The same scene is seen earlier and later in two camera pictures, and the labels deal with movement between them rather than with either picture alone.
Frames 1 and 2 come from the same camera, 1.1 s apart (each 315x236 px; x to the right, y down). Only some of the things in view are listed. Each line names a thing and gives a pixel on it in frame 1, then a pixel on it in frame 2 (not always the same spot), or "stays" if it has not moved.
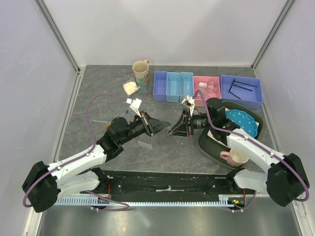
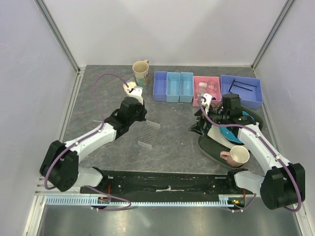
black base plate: x=120 y=183 stays
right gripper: x=175 y=132 -> x=197 y=128
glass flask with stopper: x=212 y=85 stays
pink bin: x=209 y=87 stays
